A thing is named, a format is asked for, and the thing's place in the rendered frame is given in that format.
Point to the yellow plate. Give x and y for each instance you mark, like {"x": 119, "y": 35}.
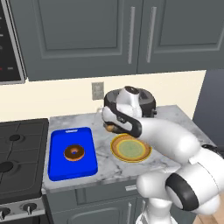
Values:
{"x": 131, "y": 148}

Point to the grey drawer front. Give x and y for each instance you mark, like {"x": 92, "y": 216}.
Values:
{"x": 102, "y": 192}

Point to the blue tray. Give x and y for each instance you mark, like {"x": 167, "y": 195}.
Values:
{"x": 58, "y": 163}

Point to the black hob knob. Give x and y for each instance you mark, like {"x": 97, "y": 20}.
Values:
{"x": 29, "y": 208}
{"x": 4, "y": 213}

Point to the grey wall outlet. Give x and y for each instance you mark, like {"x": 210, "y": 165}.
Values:
{"x": 97, "y": 91}

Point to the dark grey fridge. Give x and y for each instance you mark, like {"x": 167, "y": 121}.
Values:
{"x": 210, "y": 108}

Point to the chocolate glazed donut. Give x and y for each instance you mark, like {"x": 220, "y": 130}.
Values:
{"x": 70, "y": 156}

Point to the black microwave oven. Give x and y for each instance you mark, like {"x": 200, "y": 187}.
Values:
{"x": 7, "y": 43}

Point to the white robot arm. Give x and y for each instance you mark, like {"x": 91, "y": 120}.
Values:
{"x": 172, "y": 137}

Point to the grey wall cupboard door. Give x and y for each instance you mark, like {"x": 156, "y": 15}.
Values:
{"x": 186, "y": 29}
{"x": 78, "y": 29}

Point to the grey base cupboard door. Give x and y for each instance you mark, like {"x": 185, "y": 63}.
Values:
{"x": 96, "y": 213}

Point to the brown dessert piece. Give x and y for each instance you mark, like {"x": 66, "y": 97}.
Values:
{"x": 109, "y": 128}

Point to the black gas hob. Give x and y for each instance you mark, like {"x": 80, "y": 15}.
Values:
{"x": 20, "y": 157}

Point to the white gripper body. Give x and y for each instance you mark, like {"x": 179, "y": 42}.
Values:
{"x": 108, "y": 116}

